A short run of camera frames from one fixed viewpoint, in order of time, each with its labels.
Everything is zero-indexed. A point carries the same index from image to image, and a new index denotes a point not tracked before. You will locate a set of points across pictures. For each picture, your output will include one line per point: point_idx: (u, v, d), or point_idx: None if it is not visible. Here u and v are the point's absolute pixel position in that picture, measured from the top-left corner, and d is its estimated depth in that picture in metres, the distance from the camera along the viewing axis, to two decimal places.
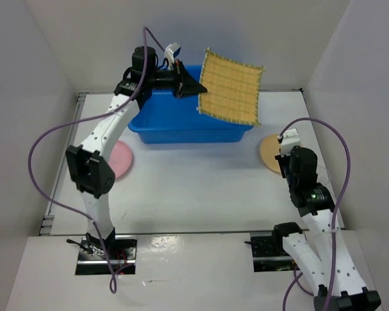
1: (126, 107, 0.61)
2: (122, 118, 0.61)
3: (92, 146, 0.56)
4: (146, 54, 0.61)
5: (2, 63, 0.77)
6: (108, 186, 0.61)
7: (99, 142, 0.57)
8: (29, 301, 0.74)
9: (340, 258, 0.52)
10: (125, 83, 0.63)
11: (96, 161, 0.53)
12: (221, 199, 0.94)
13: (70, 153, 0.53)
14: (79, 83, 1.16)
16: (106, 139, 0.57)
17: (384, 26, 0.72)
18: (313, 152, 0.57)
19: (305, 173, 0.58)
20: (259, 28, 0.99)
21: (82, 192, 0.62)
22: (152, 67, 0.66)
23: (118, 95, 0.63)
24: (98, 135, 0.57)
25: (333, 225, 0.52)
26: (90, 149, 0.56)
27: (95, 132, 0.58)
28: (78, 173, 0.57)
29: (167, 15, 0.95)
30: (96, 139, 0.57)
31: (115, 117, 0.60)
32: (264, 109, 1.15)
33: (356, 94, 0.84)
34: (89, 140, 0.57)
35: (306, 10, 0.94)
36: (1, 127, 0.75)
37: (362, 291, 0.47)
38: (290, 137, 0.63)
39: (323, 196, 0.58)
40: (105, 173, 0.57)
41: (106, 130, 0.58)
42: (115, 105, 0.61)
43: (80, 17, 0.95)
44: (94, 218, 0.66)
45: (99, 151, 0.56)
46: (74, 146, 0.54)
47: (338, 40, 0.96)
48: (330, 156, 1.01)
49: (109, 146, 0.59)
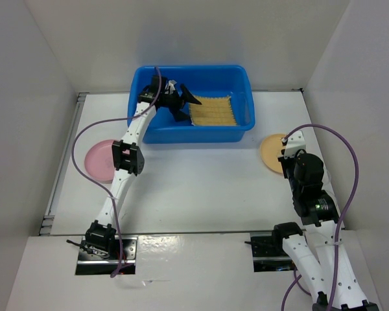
1: (149, 111, 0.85)
2: (146, 118, 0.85)
3: (129, 139, 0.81)
4: (160, 77, 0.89)
5: (0, 65, 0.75)
6: (140, 168, 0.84)
7: (134, 137, 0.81)
8: (30, 301, 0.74)
9: (341, 271, 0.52)
10: (146, 94, 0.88)
11: (135, 149, 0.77)
12: (220, 199, 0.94)
13: (115, 146, 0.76)
14: (78, 82, 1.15)
16: (138, 134, 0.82)
17: (388, 27, 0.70)
18: (320, 161, 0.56)
19: (310, 182, 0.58)
20: (260, 28, 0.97)
21: (118, 170, 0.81)
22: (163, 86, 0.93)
23: (141, 103, 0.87)
24: (132, 131, 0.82)
25: (337, 238, 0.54)
26: (128, 142, 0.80)
27: (130, 130, 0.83)
28: (119, 161, 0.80)
29: (166, 16, 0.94)
30: (131, 135, 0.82)
31: (142, 118, 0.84)
32: (265, 108, 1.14)
33: (356, 96, 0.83)
34: (126, 136, 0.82)
35: (308, 10, 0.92)
36: None
37: (362, 304, 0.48)
38: (295, 140, 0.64)
39: (327, 206, 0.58)
40: (140, 156, 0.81)
41: (137, 127, 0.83)
42: (140, 110, 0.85)
43: (78, 17, 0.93)
44: (116, 197, 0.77)
45: (135, 142, 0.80)
46: (117, 141, 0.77)
47: (338, 41, 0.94)
48: (330, 157, 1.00)
49: (140, 138, 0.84)
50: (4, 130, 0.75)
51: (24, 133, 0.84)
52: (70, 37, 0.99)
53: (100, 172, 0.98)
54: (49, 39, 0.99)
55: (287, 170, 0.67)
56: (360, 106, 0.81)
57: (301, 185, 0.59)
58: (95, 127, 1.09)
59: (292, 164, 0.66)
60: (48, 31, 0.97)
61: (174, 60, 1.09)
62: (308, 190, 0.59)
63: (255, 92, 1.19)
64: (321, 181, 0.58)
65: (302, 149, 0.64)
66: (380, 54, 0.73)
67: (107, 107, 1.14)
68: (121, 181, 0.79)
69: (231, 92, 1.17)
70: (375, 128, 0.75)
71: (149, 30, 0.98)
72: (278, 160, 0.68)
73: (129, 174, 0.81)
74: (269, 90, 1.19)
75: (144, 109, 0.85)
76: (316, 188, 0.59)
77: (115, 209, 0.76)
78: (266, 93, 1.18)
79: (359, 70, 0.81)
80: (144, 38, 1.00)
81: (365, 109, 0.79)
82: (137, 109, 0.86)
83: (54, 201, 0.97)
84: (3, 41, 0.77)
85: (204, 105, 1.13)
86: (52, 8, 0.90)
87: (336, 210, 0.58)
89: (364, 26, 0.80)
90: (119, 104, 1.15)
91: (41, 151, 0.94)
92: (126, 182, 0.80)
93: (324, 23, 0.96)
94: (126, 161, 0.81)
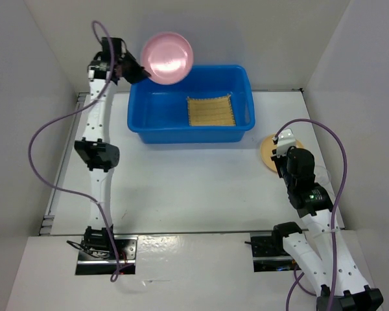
1: (107, 91, 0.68)
2: (106, 102, 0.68)
3: (93, 136, 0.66)
4: (109, 37, 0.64)
5: (3, 64, 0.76)
6: (115, 160, 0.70)
7: (98, 131, 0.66)
8: (29, 302, 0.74)
9: (341, 258, 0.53)
10: (96, 67, 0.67)
11: (102, 146, 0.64)
12: (220, 199, 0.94)
13: (78, 146, 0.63)
14: (79, 83, 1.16)
16: (101, 126, 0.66)
17: (386, 26, 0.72)
18: (311, 153, 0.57)
19: (303, 175, 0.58)
20: (259, 29, 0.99)
21: (92, 170, 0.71)
22: (118, 52, 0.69)
23: (94, 81, 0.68)
24: (93, 124, 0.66)
25: (333, 225, 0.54)
26: (93, 140, 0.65)
27: (90, 122, 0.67)
28: (89, 159, 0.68)
29: (167, 17, 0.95)
30: (93, 129, 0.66)
31: (100, 103, 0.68)
32: (264, 109, 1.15)
33: (356, 96, 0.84)
34: (87, 130, 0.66)
35: (306, 11, 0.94)
36: (0, 125, 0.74)
37: (364, 289, 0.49)
38: (285, 138, 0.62)
39: (321, 196, 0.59)
40: (112, 151, 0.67)
41: (99, 118, 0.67)
42: (96, 92, 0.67)
43: (80, 18, 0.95)
44: (100, 201, 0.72)
45: (101, 138, 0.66)
46: (78, 141, 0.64)
47: (338, 41, 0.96)
48: (330, 156, 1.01)
49: (106, 130, 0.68)
50: (4, 128, 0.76)
51: (23, 131, 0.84)
52: (73, 38, 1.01)
53: (144, 50, 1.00)
54: (51, 40, 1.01)
55: (281, 167, 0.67)
56: (360, 104, 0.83)
57: (294, 178, 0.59)
58: None
59: (284, 161, 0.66)
60: (50, 32, 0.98)
61: None
62: (301, 183, 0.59)
63: (255, 92, 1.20)
64: (313, 173, 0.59)
65: (293, 146, 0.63)
66: (379, 53, 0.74)
67: None
68: (100, 183, 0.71)
69: (231, 91, 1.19)
70: (375, 126, 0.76)
71: (150, 31, 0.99)
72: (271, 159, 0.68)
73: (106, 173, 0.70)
74: (269, 90, 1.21)
75: (100, 89, 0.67)
76: (310, 181, 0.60)
77: (102, 214, 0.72)
78: (266, 94, 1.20)
79: (358, 69, 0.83)
80: (146, 39, 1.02)
81: (365, 107, 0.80)
82: (91, 92, 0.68)
83: (54, 202, 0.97)
84: (4, 41, 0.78)
85: (203, 107, 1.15)
86: (53, 9, 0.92)
87: (330, 199, 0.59)
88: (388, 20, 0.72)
89: (364, 26, 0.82)
90: (119, 104, 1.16)
91: (41, 151, 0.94)
92: (106, 183, 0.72)
93: (323, 23, 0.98)
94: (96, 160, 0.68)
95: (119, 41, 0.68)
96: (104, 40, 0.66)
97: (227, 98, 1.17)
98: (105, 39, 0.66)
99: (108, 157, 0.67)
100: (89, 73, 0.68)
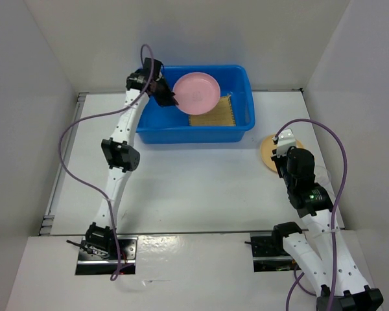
1: (139, 101, 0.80)
2: (137, 110, 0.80)
3: (120, 137, 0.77)
4: (152, 59, 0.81)
5: (2, 64, 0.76)
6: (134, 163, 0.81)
7: (125, 133, 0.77)
8: (28, 302, 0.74)
9: (341, 258, 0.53)
10: (135, 79, 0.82)
11: (126, 147, 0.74)
12: (220, 199, 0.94)
13: (104, 145, 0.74)
14: (79, 83, 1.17)
16: (128, 130, 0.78)
17: (386, 26, 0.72)
18: (311, 154, 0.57)
19: (303, 175, 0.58)
20: (259, 28, 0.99)
21: (112, 168, 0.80)
22: (157, 73, 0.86)
23: (131, 91, 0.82)
24: (122, 127, 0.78)
25: (333, 225, 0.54)
26: (120, 140, 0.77)
27: (120, 125, 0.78)
28: (111, 157, 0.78)
29: (167, 17, 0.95)
30: (121, 131, 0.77)
31: (131, 110, 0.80)
32: (264, 109, 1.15)
33: (356, 96, 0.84)
34: (116, 131, 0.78)
35: (306, 10, 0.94)
36: (0, 125, 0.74)
37: (364, 289, 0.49)
38: (285, 138, 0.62)
39: (321, 196, 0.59)
40: (132, 155, 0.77)
41: (128, 122, 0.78)
42: (130, 100, 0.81)
43: (80, 18, 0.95)
44: (112, 198, 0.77)
45: (126, 140, 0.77)
46: (106, 140, 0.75)
47: (338, 41, 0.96)
48: (330, 156, 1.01)
49: (131, 134, 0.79)
50: (4, 128, 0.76)
51: (23, 131, 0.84)
52: (73, 38, 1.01)
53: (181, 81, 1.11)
54: (51, 40, 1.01)
55: (281, 167, 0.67)
56: (360, 104, 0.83)
57: (294, 179, 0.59)
58: (96, 127, 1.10)
59: (284, 161, 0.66)
60: (50, 32, 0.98)
61: (174, 61, 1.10)
62: (301, 182, 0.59)
63: (255, 92, 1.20)
64: (313, 173, 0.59)
65: (293, 146, 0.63)
66: (379, 53, 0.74)
67: (108, 107, 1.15)
68: (116, 181, 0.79)
69: (231, 91, 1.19)
70: (375, 126, 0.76)
71: (150, 31, 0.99)
72: (271, 159, 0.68)
73: (124, 173, 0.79)
74: (269, 90, 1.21)
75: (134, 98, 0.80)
76: (310, 181, 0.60)
77: (111, 212, 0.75)
78: (266, 94, 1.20)
79: (358, 69, 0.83)
80: (146, 39, 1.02)
81: (365, 107, 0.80)
82: (126, 100, 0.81)
83: (54, 201, 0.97)
84: (4, 41, 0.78)
85: None
86: (53, 9, 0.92)
87: (330, 199, 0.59)
88: None
89: (364, 26, 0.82)
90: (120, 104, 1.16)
91: (41, 151, 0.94)
92: (121, 182, 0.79)
93: (323, 23, 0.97)
94: (118, 159, 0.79)
95: (159, 65, 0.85)
96: (148, 61, 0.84)
97: (227, 98, 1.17)
98: (148, 59, 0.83)
99: (129, 159, 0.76)
100: (128, 83, 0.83)
